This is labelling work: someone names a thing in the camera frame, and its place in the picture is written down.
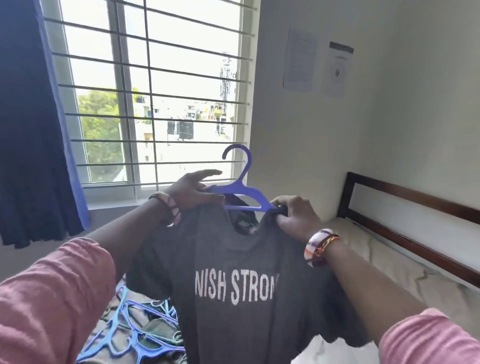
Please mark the person's right hand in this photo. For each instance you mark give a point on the person's right hand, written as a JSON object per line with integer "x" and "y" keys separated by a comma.
{"x": 298, "y": 219}

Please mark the blue plastic hanger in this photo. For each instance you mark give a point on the blue plastic hanger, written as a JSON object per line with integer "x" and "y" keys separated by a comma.
{"x": 244, "y": 184}

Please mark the person's left forearm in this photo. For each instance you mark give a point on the person's left forearm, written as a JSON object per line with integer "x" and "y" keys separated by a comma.
{"x": 127, "y": 232}

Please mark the bed with beige sheet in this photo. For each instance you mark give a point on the bed with beige sheet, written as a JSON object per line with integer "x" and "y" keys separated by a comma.
{"x": 405, "y": 292}

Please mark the olive green t-shirt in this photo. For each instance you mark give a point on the olive green t-shirt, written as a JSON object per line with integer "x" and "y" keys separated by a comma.
{"x": 225, "y": 247}

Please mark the person's left hand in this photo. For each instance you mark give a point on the person's left hand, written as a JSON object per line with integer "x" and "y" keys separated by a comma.
{"x": 195, "y": 191}

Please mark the plain white paper notice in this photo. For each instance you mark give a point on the plain white paper notice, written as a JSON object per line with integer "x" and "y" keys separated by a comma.
{"x": 300, "y": 60}

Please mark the pile of blue hangers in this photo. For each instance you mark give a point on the pile of blue hangers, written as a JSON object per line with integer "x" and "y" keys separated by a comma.
{"x": 127, "y": 330}

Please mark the white notice with dark header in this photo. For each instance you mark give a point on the white notice with dark header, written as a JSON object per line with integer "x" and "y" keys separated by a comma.
{"x": 337, "y": 71}

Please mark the dark wooden bed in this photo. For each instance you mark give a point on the dark wooden bed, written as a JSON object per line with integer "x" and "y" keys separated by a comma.
{"x": 420, "y": 251}

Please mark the striped orange purple bangle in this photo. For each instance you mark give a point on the striped orange purple bangle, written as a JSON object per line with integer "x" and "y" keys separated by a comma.
{"x": 169, "y": 206}

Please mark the striped white purple bangle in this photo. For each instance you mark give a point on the striped white purple bangle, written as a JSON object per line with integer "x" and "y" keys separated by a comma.
{"x": 315, "y": 247}

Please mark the blue curtain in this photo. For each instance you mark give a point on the blue curtain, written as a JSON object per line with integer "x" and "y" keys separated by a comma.
{"x": 30, "y": 135}

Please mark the white framed window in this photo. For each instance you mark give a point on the white framed window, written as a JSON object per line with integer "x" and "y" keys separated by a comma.
{"x": 116, "y": 97}

